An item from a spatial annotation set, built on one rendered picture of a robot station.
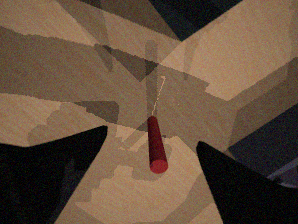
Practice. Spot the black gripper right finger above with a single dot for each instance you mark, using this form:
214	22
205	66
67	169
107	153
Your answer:
244	196

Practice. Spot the dark red peg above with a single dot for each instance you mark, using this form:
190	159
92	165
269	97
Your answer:
157	157

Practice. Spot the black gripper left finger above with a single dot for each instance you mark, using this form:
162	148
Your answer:
42	178

